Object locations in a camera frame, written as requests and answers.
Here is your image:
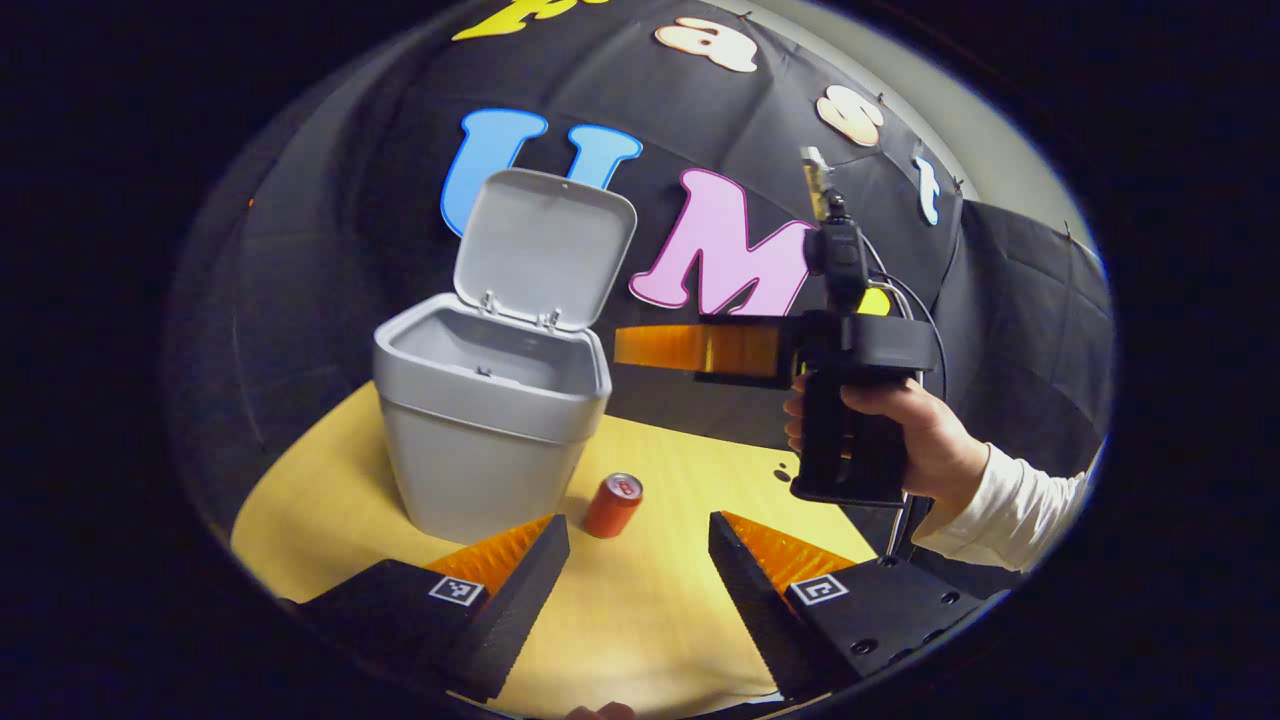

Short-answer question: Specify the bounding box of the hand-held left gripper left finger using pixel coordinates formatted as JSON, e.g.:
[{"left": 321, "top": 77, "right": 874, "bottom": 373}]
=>
[{"left": 295, "top": 514, "right": 572, "bottom": 704}]

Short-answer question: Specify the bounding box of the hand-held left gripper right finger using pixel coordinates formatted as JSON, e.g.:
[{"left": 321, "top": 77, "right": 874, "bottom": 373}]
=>
[{"left": 708, "top": 511, "right": 1001, "bottom": 704}]

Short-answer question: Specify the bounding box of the red pop can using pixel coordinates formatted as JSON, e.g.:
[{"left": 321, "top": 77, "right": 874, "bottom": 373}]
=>
[{"left": 584, "top": 473, "right": 644, "bottom": 540}]

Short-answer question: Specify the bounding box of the white desktop garbage bin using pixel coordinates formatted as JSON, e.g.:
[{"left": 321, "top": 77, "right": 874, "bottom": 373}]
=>
[{"left": 373, "top": 168, "right": 638, "bottom": 546}]

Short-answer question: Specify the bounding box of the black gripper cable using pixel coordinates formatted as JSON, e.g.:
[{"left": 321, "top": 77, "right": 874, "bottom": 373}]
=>
[{"left": 865, "top": 235, "right": 948, "bottom": 401}]

